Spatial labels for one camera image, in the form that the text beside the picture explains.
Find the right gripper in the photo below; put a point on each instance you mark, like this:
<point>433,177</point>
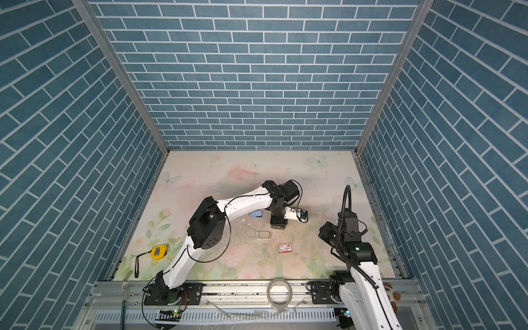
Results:
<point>324,232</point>

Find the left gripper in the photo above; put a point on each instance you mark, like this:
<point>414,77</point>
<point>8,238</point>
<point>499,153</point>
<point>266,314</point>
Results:
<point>283,221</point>

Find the staples tray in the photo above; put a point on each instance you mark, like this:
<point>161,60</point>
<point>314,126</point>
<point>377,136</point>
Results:
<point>261,234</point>

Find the red staples box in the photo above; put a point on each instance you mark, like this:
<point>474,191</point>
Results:
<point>285,247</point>

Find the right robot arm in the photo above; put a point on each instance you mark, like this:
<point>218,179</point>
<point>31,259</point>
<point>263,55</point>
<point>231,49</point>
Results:
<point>360,288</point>

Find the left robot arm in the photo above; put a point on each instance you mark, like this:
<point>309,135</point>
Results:
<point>206,226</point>

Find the plush toy animal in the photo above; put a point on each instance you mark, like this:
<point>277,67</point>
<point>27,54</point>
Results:
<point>394,296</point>

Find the clear tape roll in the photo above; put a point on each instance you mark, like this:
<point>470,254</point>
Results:
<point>279,294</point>

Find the yellow tape measure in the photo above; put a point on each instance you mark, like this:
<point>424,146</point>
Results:
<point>159,252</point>

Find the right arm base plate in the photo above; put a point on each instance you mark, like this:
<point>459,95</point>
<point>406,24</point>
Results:
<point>322,293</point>

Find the aluminium front rail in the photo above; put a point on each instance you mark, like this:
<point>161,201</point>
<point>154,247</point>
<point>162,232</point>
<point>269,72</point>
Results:
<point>237,304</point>

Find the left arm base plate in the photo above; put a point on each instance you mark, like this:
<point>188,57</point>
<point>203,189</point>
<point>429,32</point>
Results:
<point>187,294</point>

